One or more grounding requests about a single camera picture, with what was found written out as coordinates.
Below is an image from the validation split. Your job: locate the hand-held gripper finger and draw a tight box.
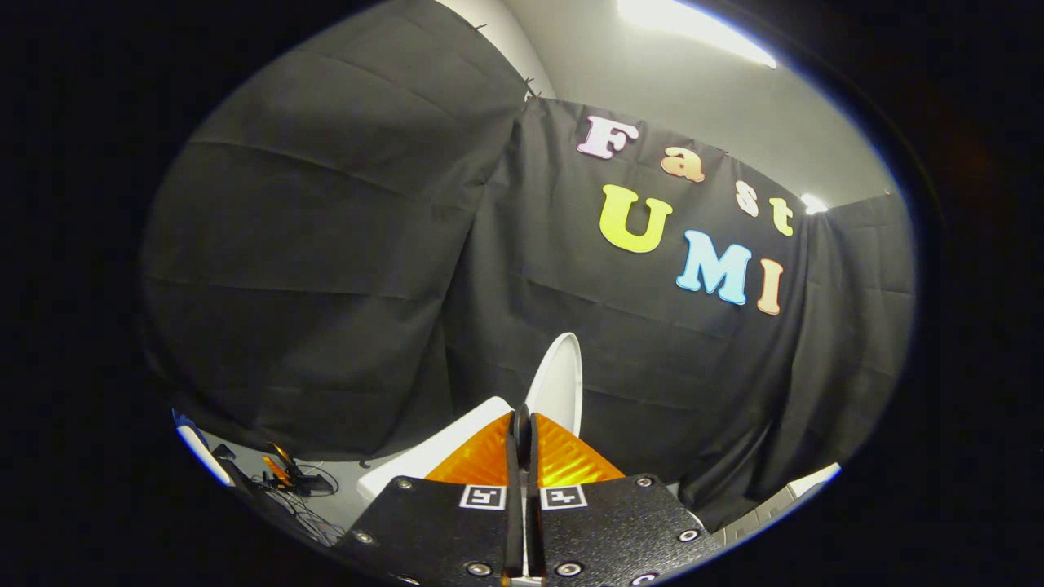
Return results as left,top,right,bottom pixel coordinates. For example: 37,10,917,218
526,412,724,587
333,404,527,587

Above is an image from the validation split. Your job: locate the white toilet lid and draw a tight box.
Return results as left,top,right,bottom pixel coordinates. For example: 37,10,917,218
524,332,585,439

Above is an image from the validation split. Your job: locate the orange black tool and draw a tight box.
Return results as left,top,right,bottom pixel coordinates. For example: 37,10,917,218
260,442,336,497

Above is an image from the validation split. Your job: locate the black backdrop cloth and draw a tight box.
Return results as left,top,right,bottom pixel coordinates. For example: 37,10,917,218
139,0,918,531

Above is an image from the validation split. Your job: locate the white blue-edged panel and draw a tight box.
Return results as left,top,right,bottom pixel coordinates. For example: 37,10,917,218
172,410,238,488

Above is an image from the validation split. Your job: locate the black cable bundle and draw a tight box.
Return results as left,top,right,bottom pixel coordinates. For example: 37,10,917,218
245,481,349,548

